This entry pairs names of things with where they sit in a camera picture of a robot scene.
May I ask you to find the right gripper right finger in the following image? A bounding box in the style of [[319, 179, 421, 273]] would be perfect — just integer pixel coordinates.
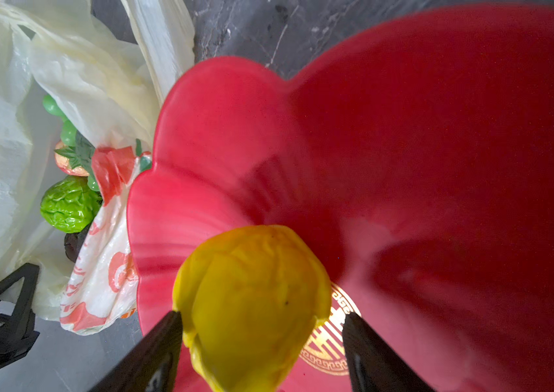
[[342, 313, 434, 392]]

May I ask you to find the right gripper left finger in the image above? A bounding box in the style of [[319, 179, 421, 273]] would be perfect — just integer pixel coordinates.
[[92, 311, 183, 392]]

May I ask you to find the dark avocado fake fruit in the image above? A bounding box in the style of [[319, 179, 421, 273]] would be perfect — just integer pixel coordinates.
[[64, 225, 90, 263]]

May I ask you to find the yellow bell pepper fake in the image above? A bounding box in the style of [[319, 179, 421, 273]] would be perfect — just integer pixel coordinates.
[[172, 225, 332, 391]]

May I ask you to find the green custard apple fake fruit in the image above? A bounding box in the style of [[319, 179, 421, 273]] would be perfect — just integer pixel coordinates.
[[40, 176, 102, 234]]

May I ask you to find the red strawberry fake fruit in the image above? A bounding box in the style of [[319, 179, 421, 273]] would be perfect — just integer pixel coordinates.
[[54, 141, 94, 177]]

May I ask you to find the red flower-shaped plastic bowl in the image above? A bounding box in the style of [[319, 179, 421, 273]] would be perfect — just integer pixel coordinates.
[[128, 4, 554, 391]]

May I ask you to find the cream plastic bag fruit print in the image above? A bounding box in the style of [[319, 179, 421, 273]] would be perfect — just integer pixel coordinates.
[[0, 1, 195, 336]]

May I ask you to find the green grape bunch fake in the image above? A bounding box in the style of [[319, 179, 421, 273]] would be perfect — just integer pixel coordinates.
[[43, 94, 101, 193]]

